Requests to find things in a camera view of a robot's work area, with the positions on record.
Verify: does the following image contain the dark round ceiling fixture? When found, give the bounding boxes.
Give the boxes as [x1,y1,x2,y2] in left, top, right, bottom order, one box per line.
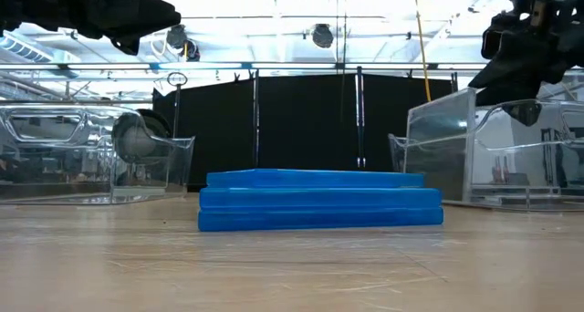
[311,23,335,49]
[165,24,202,63]

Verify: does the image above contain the blue plastic pouch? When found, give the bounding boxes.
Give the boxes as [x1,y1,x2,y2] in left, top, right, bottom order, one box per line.
[199,187,443,209]

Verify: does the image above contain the black backdrop with stand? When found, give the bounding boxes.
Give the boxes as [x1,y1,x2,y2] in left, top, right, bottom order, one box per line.
[152,68,456,188]

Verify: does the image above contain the clear plastic bin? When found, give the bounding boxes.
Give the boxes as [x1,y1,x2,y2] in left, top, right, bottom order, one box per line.
[388,87,584,212]
[0,104,196,206]

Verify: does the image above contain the ring-topped metal stand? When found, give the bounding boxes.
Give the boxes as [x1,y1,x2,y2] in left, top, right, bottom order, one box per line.
[166,71,189,140]

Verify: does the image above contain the black aluminium frame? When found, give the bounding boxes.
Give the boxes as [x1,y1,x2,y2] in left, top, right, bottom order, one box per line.
[0,60,584,72]

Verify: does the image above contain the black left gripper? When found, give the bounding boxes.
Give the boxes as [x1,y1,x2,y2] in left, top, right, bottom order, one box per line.
[0,0,183,57]

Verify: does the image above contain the clear jewel case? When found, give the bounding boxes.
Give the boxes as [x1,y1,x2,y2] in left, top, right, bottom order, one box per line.
[404,87,478,203]

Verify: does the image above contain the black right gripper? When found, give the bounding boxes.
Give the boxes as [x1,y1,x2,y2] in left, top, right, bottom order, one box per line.
[467,0,584,127]

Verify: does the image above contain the white cylindrical lamp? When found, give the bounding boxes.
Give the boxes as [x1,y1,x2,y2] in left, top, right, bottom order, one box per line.
[111,109,173,166]

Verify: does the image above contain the yellow cable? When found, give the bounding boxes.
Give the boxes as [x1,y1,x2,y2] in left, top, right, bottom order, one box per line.
[412,0,433,103]

